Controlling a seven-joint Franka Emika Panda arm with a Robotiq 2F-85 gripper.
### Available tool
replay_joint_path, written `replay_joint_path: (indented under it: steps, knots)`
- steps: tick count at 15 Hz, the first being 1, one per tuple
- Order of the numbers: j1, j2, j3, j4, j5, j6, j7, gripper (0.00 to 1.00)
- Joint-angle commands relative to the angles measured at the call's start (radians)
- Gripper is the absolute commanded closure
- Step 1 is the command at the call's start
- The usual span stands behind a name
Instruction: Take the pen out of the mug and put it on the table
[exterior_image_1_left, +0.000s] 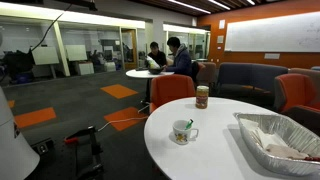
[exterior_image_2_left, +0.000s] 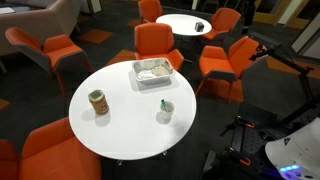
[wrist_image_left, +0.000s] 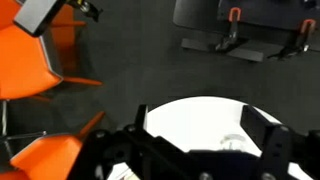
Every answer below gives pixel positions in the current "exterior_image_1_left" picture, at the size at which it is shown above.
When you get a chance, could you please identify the white napkins in tray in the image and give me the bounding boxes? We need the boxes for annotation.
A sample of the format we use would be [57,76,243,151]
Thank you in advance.
[240,118,308,160]

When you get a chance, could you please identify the black bowl on small table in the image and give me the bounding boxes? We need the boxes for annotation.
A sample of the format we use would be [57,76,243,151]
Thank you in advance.
[148,68,163,75]

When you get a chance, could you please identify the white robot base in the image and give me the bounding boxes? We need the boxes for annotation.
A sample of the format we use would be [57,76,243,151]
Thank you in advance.
[0,88,40,180]

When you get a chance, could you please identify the orange chair at right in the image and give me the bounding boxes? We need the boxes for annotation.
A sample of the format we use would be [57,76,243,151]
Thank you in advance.
[274,73,320,112]

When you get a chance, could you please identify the green capped white pen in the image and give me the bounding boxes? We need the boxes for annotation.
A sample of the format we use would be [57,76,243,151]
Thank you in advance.
[185,119,193,130]

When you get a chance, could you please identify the orange chair behind table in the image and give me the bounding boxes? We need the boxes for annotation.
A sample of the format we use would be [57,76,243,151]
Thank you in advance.
[149,74,195,113]

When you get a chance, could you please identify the white floor cable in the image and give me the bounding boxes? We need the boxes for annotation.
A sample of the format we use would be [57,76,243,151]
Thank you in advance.
[97,103,151,132]

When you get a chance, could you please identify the wall whiteboard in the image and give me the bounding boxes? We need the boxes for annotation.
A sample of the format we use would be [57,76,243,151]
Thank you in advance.
[225,11,320,53]

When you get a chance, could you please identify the small white round table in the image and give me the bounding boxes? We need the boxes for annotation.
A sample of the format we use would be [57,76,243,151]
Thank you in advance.
[126,69,172,79]

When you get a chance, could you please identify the black clamp stand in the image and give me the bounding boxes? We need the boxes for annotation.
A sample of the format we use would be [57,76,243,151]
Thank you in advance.
[64,126,104,180]

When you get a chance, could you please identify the person in black shirt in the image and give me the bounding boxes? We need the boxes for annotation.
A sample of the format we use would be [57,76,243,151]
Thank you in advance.
[148,41,167,66]

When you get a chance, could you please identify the peanut butter jar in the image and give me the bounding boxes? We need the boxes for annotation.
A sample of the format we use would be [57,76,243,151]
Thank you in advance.
[196,86,209,109]

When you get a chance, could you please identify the aluminium foil tray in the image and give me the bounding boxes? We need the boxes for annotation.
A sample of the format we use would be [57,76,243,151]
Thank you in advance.
[234,113,320,176]

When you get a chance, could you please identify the person in blue jacket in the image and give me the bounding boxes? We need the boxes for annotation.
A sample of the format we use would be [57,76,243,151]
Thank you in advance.
[164,37,192,76]

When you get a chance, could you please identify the white floral ceramic mug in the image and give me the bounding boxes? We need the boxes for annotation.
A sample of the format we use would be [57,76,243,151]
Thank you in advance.
[172,120,199,145]

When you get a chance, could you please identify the grey blue sofa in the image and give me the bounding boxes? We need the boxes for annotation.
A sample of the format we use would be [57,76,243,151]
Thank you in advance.
[217,62,288,93]

